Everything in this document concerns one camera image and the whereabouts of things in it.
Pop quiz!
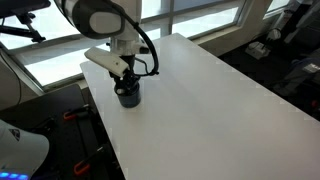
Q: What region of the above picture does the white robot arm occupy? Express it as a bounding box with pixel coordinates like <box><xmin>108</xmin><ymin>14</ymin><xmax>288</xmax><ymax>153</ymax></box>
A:
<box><xmin>54</xmin><ymin>0</ymin><xmax>149</xmax><ymax>95</ymax></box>

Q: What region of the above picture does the white marker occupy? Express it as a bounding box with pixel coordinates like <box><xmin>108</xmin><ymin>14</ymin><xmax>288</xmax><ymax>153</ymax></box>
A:
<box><xmin>117</xmin><ymin>89</ymin><xmax>125</xmax><ymax>94</ymax></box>

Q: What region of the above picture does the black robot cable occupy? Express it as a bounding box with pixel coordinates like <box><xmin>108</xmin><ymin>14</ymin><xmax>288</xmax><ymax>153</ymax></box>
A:
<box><xmin>103</xmin><ymin>0</ymin><xmax>160</xmax><ymax>77</ymax></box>

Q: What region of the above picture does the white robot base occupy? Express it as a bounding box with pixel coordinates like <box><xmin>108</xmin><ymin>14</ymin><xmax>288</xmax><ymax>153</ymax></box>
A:
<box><xmin>0</xmin><ymin>120</ymin><xmax>49</xmax><ymax>180</ymax></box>

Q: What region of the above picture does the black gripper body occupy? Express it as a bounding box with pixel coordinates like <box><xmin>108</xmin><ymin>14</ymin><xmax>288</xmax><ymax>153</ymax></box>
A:
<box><xmin>109</xmin><ymin>55</ymin><xmax>140</xmax><ymax>88</ymax></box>

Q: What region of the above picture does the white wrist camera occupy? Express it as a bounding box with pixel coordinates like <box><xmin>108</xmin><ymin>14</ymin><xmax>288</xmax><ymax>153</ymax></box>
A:
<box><xmin>84</xmin><ymin>47</ymin><xmax>129</xmax><ymax>77</ymax></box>

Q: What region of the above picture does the white device on floor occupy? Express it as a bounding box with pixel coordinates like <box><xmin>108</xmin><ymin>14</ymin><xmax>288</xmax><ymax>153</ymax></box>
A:
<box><xmin>245</xmin><ymin>41</ymin><xmax>270</xmax><ymax>60</ymax></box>

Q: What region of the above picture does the upper orange black clamp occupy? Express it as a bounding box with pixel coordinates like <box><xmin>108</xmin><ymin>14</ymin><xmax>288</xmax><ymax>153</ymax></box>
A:
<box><xmin>63</xmin><ymin>104</ymin><xmax>91</xmax><ymax>121</ymax></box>

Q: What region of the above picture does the orange black clamp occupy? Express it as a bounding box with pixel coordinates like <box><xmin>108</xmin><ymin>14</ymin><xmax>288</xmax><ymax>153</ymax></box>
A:
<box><xmin>63</xmin><ymin>104</ymin><xmax>91</xmax><ymax>121</ymax></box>
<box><xmin>73</xmin><ymin>147</ymin><xmax>105</xmax><ymax>176</ymax></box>

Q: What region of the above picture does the grey equipment at right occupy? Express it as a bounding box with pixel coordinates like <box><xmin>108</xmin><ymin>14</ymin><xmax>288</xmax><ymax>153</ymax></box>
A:
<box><xmin>272</xmin><ymin>52</ymin><xmax>320</xmax><ymax>96</ymax></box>

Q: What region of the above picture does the lower orange black clamp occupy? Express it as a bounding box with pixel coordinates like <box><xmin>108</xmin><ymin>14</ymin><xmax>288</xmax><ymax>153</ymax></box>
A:
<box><xmin>73</xmin><ymin>147</ymin><xmax>105</xmax><ymax>176</ymax></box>

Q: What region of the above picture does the dark blue mug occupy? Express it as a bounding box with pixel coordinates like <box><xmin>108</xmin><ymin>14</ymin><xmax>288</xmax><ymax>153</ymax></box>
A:
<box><xmin>116</xmin><ymin>84</ymin><xmax>141</xmax><ymax>108</ymax></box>

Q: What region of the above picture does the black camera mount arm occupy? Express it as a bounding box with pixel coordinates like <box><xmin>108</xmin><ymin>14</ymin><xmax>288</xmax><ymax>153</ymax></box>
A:
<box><xmin>0</xmin><ymin>0</ymin><xmax>51</xmax><ymax>43</ymax></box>

